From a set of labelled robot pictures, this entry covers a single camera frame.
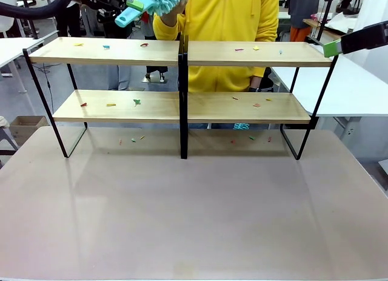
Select person's right forearm yellow sleeve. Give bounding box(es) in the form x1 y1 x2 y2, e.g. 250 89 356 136
152 0 189 41

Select white paper bag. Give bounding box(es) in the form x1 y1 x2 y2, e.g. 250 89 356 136
326 10 363 30

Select white chair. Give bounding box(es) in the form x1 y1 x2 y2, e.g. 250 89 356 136
0 15 24 39

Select bystander in black clothes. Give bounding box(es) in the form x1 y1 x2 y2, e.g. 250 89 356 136
56 1 81 38

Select white table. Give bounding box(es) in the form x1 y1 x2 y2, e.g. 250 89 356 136
269 54 388 142
0 37 59 95

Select black corrugated cable hose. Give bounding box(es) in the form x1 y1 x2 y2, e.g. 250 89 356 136
0 0 73 20

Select person in yellow hoodie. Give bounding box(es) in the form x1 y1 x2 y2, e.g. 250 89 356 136
152 0 281 93

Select bystander dark trousers black shoes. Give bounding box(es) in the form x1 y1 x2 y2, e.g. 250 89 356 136
141 10 169 83

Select black tripod stand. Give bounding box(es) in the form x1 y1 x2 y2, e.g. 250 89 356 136
315 0 340 44

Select person's left forearm yellow sleeve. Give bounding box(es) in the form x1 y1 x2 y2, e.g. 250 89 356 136
250 65 269 93

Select bystander black top grey trousers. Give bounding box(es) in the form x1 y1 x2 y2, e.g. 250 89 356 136
96 7 134 91

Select bystander grey top orange trousers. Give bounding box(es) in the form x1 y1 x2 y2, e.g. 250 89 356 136
286 0 326 42

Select cardboard box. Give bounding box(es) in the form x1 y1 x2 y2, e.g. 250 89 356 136
8 115 50 147

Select wooden background table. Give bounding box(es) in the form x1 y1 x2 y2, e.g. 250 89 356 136
303 18 345 41

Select wooden two-tier shelf black frame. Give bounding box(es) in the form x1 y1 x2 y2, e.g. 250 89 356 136
183 35 340 160
22 35 186 160

